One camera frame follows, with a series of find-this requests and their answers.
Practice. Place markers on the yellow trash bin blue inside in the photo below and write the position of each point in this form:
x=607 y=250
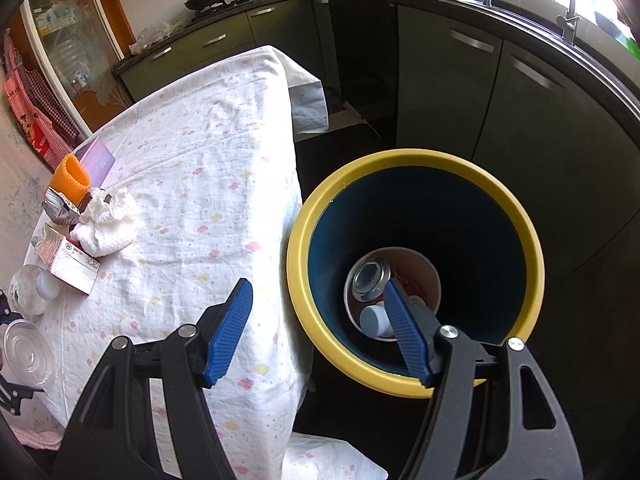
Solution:
x=425 y=200

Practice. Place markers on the crumpled white tissue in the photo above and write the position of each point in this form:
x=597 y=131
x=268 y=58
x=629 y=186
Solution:
x=107 y=230

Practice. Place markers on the person's pink clothing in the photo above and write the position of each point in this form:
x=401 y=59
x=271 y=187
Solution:
x=37 y=439

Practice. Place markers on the metal kitchen faucet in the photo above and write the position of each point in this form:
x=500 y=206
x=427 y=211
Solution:
x=570 y=10

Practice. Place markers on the silver snack wrapper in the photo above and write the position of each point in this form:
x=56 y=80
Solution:
x=60 y=207

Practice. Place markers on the white floral tablecloth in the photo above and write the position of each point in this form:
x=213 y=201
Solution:
x=200 y=185

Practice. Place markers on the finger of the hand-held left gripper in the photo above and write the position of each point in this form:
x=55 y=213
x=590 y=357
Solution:
x=5 y=307
x=12 y=395

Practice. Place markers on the clear plastic bottle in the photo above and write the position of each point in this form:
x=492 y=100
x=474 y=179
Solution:
x=30 y=290

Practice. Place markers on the olive kitchen cabinet unit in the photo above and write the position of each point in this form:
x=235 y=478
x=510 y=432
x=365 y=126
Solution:
x=450 y=85

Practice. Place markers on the clear plastic bowl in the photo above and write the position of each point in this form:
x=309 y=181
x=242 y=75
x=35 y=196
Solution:
x=27 y=352

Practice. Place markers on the pink box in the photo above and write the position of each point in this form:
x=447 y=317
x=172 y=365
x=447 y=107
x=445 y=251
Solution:
x=100 y=162

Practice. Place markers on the white and pink carton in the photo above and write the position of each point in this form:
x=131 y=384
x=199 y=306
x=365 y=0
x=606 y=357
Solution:
x=70 y=265

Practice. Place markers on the white paper cup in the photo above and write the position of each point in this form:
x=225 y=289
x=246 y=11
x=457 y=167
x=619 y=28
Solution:
x=415 y=260

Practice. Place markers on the red checkered apron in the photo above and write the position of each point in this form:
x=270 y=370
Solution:
x=55 y=110

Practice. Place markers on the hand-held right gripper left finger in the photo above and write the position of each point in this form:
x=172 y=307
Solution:
x=230 y=330

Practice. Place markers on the clear plastic bag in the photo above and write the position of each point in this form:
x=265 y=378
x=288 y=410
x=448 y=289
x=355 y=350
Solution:
x=155 y=37

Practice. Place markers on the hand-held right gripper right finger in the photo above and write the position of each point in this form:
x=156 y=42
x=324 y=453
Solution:
x=405 y=330

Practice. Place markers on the red printed apron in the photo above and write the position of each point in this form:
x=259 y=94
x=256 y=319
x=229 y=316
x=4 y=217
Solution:
x=22 y=110

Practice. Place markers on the frosted glass door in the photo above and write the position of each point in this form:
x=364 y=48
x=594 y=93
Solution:
x=75 y=35

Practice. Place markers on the silver drink can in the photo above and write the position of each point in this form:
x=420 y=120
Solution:
x=370 y=280

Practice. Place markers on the gas stove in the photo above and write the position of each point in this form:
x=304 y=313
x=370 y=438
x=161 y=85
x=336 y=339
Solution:
x=250 y=2

